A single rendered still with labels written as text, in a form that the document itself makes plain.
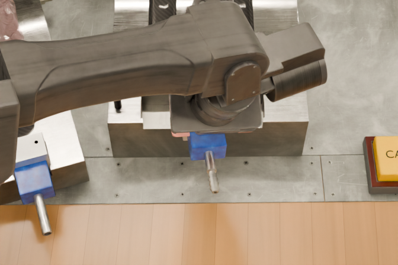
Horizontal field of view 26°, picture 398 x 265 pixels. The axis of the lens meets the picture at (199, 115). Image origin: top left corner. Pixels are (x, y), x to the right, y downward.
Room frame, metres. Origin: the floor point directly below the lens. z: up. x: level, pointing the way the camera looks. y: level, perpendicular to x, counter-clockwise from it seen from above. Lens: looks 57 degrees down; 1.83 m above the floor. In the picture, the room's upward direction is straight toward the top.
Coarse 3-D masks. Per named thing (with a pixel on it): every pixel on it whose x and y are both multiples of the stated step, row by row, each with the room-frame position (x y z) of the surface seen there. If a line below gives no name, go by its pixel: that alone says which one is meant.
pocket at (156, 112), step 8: (144, 96) 0.64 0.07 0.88; (152, 96) 0.64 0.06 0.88; (160, 96) 0.64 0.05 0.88; (168, 96) 0.64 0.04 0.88; (144, 104) 0.64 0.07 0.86; (152, 104) 0.64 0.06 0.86; (160, 104) 0.64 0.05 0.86; (168, 104) 0.64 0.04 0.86; (144, 112) 0.63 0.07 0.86; (152, 112) 0.63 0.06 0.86; (160, 112) 0.63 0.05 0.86; (168, 112) 0.63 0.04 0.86; (144, 120) 0.62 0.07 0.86; (152, 120) 0.62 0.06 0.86; (160, 120) 0.62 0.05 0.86; (168, 120) 0.62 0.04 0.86; (144, 128) 0.60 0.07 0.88; (152, 128) 0.60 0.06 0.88; (160, 128) 0.60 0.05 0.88; (168, 128) 0.60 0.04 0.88
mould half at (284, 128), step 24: (120, 0) 0.80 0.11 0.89; (144, 0) 0.80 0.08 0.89; (192, 0) 0.80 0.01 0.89; (264, 0) 0.80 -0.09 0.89; (288, 0) 0.80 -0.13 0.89; (120, 24) 0.76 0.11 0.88; (144, 24) 0.76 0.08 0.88; (264, 24) 0.76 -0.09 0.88; (288, 24) 0.76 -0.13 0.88; (264, 96) 0.64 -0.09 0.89; (120, 120) 0.60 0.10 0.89; (264, 120) 0.60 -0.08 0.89; (288, 120) 0.60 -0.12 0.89; (120, 144) 0.59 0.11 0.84; (144, 144) 0.59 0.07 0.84; (168, 144) 0.59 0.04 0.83; (240, 144) 0.60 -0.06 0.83; (264, 144) 0.60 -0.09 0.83; (288, 144) 0.60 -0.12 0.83
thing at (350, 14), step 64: (64, 0) 0.88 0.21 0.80; (320, 0) 0.88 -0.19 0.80; (384, 0) 0.88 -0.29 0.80; (384, 64) 0.75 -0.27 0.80; (320, 128) 0.64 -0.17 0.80; (384, 128) 0.64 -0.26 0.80; (64, 192) 0.54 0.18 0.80; (128, 192) 0.54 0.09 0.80; (192, 192) 0.54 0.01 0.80; (256, 192) 0.54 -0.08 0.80; (320, 192) 0.54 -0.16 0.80
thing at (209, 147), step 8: (192, 136) 0.54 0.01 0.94; (200, 136) 0.54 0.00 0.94; (208, 136) 0.54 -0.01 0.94; (216, 136) 0.54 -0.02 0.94; (224, 136) 0.54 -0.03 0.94; (192, 144) 0.53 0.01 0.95; (200, 144) 0.53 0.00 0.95; (208, 144) 0.53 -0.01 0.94; (216, 144) 0.53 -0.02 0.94; (224, 144) 0.53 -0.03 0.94; (192, 152) 0.52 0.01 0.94; (200, 152) 0.52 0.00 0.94; (208, 152) 0.52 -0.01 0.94; (216, 152) 0.53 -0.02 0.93; (224, 152) 0.53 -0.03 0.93; (192, 160) 0.52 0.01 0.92; (208, 160) 0.51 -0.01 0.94; (208, 168) 0.50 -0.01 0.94; (208, 176) 0.49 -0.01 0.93; (216, 176) 0.49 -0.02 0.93; (216, 184) 0.48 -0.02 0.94; (216, 192) 0.47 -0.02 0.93
